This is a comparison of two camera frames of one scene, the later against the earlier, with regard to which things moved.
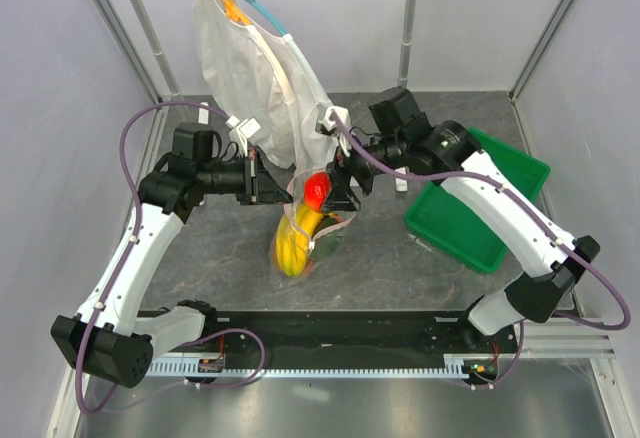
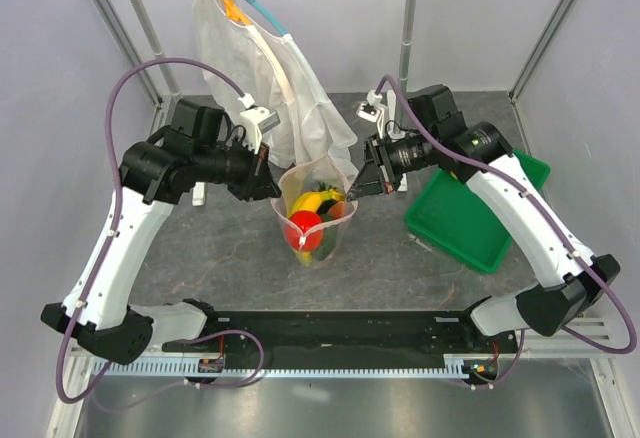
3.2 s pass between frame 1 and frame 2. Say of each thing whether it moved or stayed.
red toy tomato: moved
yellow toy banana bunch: moved
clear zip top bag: moved
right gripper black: moved
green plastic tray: stayed
